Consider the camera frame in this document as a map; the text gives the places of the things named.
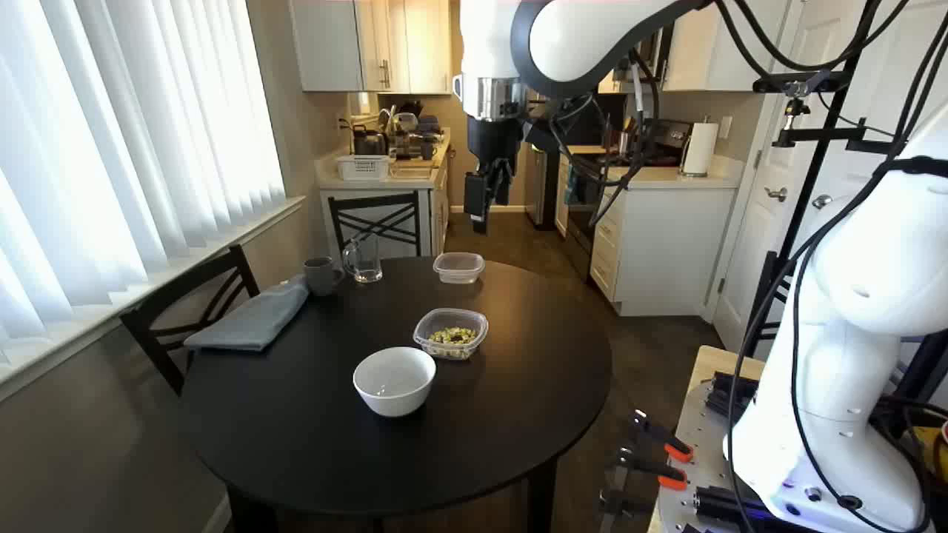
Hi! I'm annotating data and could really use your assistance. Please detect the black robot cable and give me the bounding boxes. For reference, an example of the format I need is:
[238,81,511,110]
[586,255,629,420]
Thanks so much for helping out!
[711,0,948,130]

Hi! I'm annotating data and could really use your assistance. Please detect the black wooden chair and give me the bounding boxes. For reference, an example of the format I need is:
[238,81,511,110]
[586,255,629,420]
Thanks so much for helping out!
[325,189,426,263]
[118,244,265,396]

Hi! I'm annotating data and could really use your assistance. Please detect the white paper towel roll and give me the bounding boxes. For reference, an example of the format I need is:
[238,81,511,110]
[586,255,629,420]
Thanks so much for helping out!
[682,119,722,180]

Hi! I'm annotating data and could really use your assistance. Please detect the white ceramic bowl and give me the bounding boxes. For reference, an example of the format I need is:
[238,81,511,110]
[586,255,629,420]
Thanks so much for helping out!
[351,343,440,420]

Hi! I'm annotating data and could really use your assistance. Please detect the clear drinking glass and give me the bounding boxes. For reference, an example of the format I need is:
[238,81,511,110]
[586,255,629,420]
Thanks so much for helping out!
[342,235,389,288]

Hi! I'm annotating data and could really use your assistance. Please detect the empty transparent plastic container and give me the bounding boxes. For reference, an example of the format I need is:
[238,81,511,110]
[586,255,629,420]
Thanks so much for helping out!
[431,250,490,288]

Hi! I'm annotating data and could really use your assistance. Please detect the white tub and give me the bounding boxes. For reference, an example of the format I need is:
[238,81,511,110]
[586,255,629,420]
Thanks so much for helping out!
[333,150,394,183]

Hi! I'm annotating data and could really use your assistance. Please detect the blue-grey folded cloth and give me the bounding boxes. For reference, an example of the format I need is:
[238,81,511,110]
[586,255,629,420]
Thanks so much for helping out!
[180,278,312,356]

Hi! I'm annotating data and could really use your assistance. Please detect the yellow food pieces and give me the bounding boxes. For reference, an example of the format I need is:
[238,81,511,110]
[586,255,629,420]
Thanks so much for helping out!
[426,325,480,358]

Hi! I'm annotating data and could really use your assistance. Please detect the transparent plastic bowl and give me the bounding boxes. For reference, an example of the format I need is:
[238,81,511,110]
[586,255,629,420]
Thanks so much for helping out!
[410,306,491,364]

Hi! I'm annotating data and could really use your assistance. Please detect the small black device box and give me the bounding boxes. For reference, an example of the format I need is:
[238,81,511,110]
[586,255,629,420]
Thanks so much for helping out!
[702,371,764,424]

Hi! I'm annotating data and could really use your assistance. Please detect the white vertical window blinds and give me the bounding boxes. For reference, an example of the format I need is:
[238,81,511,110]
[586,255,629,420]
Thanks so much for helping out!
[0,0,290,343]

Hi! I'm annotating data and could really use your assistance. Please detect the grey mug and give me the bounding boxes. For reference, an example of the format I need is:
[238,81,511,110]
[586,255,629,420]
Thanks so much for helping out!
[302,255,345,298]

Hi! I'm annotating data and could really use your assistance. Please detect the kitchen counter with white cabinet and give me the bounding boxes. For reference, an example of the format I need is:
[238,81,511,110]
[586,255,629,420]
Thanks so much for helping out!
[314,130,454,261]

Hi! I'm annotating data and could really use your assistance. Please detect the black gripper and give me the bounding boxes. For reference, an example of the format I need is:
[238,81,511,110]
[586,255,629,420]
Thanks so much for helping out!
[465,116,528,236]

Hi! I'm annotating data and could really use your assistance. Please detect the black clamp with orange handle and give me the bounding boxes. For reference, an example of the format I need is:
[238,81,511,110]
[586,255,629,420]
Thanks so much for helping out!
[629,405,696,469]
[614,445,691,495]

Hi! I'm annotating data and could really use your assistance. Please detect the white wall kitchen cabinet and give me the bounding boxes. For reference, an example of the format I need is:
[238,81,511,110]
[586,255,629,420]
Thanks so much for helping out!
[287,0,456,97]

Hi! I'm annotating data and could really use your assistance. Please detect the white kitchen base cabinet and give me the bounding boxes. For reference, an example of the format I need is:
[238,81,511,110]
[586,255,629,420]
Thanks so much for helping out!
[586,164,742,321]

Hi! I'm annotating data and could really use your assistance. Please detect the light wooden robot platform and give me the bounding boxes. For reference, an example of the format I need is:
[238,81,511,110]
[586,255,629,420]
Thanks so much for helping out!
[647,343,788,533]

